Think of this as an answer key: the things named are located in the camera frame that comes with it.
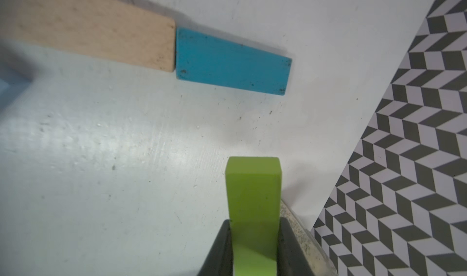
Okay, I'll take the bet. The natural wood block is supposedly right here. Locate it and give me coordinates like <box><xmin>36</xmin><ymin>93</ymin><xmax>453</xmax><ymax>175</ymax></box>
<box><xmin>1</xmin><ymin>0</ymin><xmax>176</xmax><ymax>72</ymax></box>

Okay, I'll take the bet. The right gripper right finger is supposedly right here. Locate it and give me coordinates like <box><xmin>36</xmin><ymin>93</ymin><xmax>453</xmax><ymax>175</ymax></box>
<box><xmin>277</xmin><ymin>217</ymin><xmax>315</xmax><ymax>276</ymax></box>

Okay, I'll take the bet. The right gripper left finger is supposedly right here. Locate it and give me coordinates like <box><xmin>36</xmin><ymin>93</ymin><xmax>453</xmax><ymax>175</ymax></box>
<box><xmin>198</xmin><ymin>220</ymin><xmax>234</xmax><ymax>276</ymax></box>

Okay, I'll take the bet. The teal block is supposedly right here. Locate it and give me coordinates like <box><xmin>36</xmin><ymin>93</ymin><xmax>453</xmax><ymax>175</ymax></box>
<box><xmin>175</xmin><ymin>27</ymin><xmax>292</xmax><ymax>96</ymax></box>

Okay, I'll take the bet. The green long block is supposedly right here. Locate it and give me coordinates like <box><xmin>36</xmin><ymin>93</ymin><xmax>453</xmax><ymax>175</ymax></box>
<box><xmin>225</xmin><ymin>157</ymin><xmax>282</xmax><ymax>276</ymax></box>

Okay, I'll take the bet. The light blue small block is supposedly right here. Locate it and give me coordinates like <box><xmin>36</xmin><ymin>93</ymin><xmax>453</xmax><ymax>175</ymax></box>
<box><xmin>1</xmin><ymin>62</ymin><xmax>34</xmax><ymax>112</ymax></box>

